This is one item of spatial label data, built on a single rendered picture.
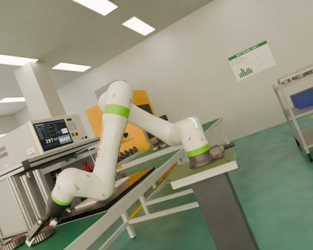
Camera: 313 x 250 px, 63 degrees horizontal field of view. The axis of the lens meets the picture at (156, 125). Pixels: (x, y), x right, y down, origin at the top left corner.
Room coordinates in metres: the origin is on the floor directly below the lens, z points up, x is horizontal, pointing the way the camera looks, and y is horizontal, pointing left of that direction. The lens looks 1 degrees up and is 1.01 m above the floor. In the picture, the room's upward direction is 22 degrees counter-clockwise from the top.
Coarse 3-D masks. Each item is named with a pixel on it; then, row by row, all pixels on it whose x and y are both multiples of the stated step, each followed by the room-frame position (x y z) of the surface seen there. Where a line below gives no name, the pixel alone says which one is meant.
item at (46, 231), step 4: (44, 228) 1.17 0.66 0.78; (48, 228) 1.12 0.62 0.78; (52, 228) 1.14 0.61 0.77; (40, 232) 1.10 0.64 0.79; (44, 232) 1.10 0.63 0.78; (48, 232) 1.11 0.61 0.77; (52, 232) 1.13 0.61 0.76; (36, 236) 1.08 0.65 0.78; (40, 236) 1.09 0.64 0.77; (44, 236) 1.09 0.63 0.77; (48, 236) 1.10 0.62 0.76; (36, 240) 1.08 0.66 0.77; (40, 240) 1.08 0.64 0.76; (32, 244) 1.08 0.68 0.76
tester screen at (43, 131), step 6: (36, 126) 1.44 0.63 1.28; (42, 126) 1.47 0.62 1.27; (48, 126) 1.52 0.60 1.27; (54, 126) 1.56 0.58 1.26; (60, 126) 1.60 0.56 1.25; (42, 132) 1.46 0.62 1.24; (48, 132) 1.50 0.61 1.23; (54, 132) 1.54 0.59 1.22; (42, 138) 1.44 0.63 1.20; (48, 138) 1.48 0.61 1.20; (54, 138) 1.52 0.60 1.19; (42, 144) 1.43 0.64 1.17; (60, 144) 1.55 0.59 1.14
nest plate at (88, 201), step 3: (87, 198) 1.50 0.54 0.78; (90, 198) 1.46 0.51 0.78; (84, 201) 1.44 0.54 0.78; (87, 201) 1.40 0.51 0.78; (90, 201) 1.36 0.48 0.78; (93, 201) 1.35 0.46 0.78; (96, 201) 1.35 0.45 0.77; (78, 204) 1.42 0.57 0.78; (81, 204) 1.38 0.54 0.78; (84, 204) 1.37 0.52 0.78; (87, 204) 1.36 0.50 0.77; (75, 207) 1.40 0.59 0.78; (78, 207) 1.39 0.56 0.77
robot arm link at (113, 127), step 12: (108, 120) 1.10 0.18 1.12; (120, 120) 1.10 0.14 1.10; (108, 132) 1.08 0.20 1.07; (120, 132) 1.10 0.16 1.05; (108, 144) 1.07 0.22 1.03; (120, 144) 1.12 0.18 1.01; (96, 156) 1.09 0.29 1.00; (108, 156) 1.06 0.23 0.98; (96, 168) 1.05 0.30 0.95; (108, 168) 1.05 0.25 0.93; (96, 180) 1.01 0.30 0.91; (108, 180) 1.04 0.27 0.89; (96, 192) 1.01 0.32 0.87; (108, 192) 1.03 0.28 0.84
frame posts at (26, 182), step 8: (40, 168) 1.31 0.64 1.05; (24, 176) 1.32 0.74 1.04; (40, 176) 1.29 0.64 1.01; (24, 184) 1.33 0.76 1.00; (40, 184) 1.30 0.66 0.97; (32, 192) 1.34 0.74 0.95; (48, 192) 1.30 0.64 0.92; (32, 200) 1.32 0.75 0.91; (40, 208) 1.34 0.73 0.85; (40, 216) 1.32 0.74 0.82
